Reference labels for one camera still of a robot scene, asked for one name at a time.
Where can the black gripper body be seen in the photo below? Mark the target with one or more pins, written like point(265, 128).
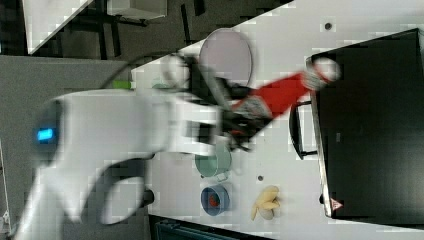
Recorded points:
point(210, 89)

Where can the red plush ketchup bottle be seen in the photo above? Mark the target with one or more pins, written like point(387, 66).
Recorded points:
point(263, 105)

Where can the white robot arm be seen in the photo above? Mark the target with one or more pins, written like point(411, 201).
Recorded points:
point(91, 146)

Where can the small blue bowl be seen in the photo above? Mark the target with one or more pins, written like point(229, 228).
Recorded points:
point(219, 191)

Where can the red toy in bowl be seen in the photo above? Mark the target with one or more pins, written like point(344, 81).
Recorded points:
point(214, 201)

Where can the yellow plush banana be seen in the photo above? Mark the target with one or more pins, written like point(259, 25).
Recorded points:
point(265, 203)

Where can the large lilac plate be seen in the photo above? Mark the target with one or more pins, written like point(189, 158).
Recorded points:
point(228, 54)

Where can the black cylinder lower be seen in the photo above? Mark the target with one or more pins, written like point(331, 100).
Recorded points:
point(147, 198)

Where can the blue crate edge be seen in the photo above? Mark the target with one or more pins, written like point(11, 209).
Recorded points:
point(175, 230)

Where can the grey box on floor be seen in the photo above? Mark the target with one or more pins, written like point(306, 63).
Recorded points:
point(137, 9)

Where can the white side table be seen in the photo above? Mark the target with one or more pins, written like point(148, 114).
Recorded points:
point(44, 18)

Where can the green cup with handle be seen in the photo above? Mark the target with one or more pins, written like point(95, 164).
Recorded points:
point(217, 166)

